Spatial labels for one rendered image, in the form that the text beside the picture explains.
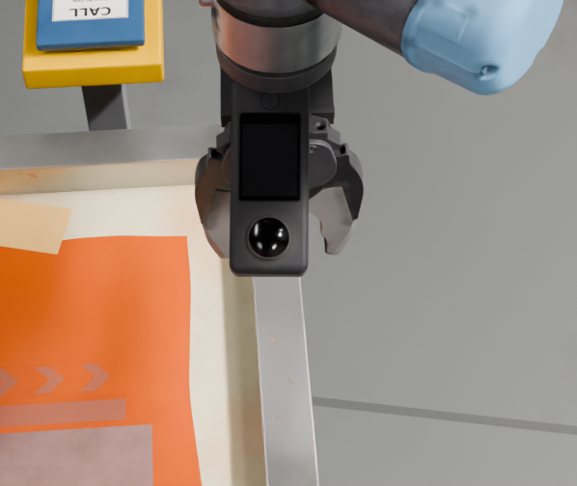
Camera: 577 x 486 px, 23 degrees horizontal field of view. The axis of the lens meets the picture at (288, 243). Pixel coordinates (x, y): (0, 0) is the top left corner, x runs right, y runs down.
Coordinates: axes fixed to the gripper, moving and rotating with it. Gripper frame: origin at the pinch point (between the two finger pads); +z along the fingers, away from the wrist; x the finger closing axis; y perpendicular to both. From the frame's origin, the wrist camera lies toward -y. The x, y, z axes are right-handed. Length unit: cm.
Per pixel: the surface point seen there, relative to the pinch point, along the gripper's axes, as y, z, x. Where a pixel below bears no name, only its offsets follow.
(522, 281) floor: 69, 113, -42
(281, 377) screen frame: -2.5, 13.1, 0.0
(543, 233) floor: 78, 114, -46
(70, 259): 11.3, 16.8, 17.0
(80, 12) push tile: 38.4, 15.7, 17.3
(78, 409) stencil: -2.8, 16.6, 15.7
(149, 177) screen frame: 18.7, 15.6, 10.6
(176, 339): 3.2, 16.7, 8.3
